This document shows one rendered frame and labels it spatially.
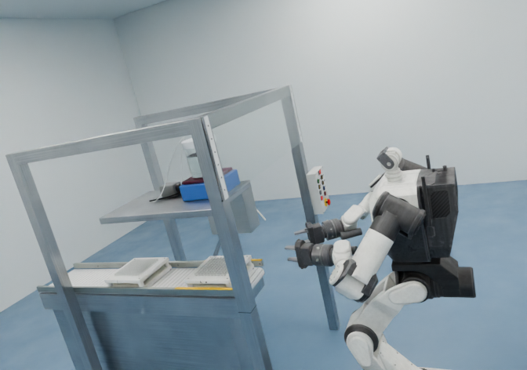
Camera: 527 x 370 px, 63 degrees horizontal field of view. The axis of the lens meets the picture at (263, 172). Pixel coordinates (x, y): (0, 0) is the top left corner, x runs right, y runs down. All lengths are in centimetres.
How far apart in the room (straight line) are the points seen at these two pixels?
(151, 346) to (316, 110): 370
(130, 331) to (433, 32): 409
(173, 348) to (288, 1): 414
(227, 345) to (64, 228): 375
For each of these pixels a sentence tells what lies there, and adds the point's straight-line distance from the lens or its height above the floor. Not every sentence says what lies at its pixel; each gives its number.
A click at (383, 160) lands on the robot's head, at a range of 160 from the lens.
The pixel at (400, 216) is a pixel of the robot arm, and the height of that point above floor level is 120.
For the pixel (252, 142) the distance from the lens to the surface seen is 200.
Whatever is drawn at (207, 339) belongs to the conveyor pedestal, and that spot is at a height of 55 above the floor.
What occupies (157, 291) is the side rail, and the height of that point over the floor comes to 84.
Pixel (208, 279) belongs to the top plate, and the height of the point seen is 89.
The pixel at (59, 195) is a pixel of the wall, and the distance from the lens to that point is 564.
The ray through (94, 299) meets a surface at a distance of 255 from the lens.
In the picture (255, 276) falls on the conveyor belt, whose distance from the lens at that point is 213.
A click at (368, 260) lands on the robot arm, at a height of 110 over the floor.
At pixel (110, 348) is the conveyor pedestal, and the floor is 44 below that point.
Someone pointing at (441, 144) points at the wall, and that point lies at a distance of 526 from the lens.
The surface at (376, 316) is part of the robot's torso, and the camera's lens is 191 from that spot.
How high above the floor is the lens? 174
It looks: 13 degrees down
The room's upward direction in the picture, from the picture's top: 13 degrees counter-clockwise
